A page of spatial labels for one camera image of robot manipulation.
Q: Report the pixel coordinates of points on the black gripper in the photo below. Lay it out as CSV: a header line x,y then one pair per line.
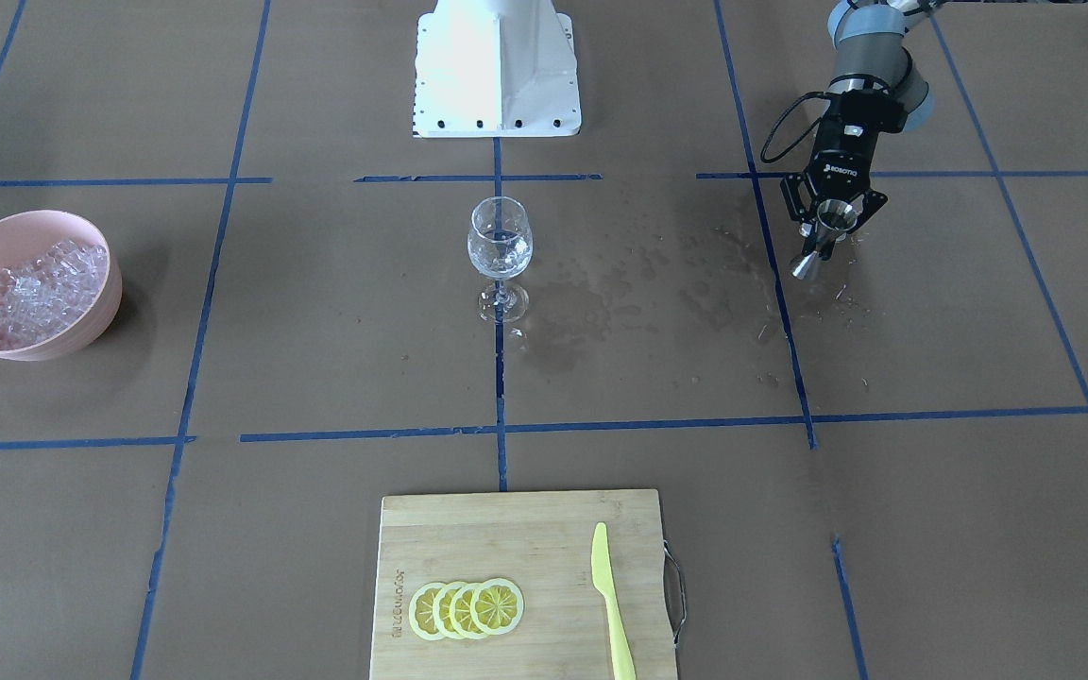
x,y
843,162

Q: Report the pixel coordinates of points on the steel jigger cup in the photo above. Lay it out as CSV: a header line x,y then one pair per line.
x,y
831,221

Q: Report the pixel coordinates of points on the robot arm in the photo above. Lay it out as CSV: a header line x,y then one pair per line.
x,y
876,88

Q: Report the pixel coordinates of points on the clear wine glass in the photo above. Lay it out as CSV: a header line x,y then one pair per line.
x,y
500,247

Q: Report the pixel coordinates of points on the pile of clear ice cubes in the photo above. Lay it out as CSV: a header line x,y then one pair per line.
x,y
46,295

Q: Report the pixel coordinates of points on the bamboo cutting board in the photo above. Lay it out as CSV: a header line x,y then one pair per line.
x,y
541,541

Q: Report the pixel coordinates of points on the yellow plastic knife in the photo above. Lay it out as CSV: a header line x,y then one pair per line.
x,y
602,578

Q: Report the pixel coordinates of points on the pink bowl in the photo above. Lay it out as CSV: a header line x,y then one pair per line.
x,y
27,235

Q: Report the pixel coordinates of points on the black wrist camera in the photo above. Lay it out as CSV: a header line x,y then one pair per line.
x,y
870,110

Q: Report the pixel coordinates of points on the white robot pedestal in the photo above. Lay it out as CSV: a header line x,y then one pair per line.
x,y
496,69

